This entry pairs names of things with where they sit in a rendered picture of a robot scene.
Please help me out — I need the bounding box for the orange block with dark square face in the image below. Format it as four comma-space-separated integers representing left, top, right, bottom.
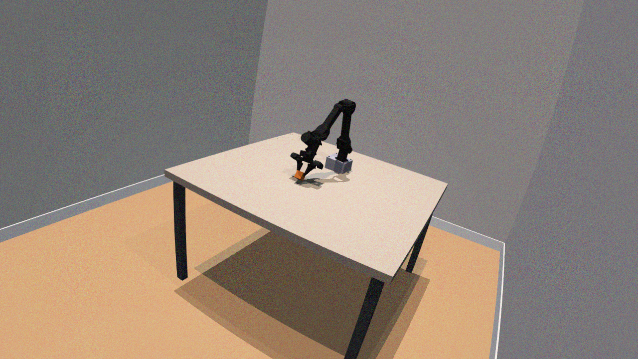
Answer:
294, 170, 305, 181

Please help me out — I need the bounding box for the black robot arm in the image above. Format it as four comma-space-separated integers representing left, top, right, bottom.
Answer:
299, 99, 356, 162

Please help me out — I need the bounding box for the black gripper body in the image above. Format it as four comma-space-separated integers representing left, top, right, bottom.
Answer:
290, 147, 323, 170

